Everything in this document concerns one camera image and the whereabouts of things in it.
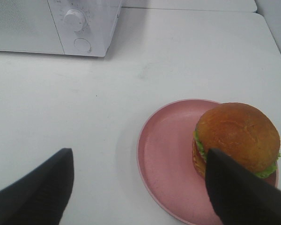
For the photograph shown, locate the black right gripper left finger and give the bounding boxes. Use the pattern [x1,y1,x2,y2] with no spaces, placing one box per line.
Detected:
[0,148,74,225]

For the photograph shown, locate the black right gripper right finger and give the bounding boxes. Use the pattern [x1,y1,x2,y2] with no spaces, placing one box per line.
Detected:
[205,149,281,225]

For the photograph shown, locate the burger with lettuce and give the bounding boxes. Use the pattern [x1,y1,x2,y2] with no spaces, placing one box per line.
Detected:
[192,103,281,179]

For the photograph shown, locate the pink round plate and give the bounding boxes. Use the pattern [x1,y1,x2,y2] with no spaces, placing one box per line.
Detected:
[137,99,278,225]

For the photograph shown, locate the round white door button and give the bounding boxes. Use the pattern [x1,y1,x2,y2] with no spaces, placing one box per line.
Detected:
[74,38,91,53]

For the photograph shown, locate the white microwave door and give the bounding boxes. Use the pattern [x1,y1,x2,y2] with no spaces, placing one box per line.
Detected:
[0,0,64,54]

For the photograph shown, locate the white control knob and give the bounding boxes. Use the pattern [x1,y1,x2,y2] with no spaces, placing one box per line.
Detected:
[64,9,86,31]

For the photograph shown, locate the white microwave oven body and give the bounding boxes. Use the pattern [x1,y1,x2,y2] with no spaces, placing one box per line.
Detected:
[48,0,122,57]

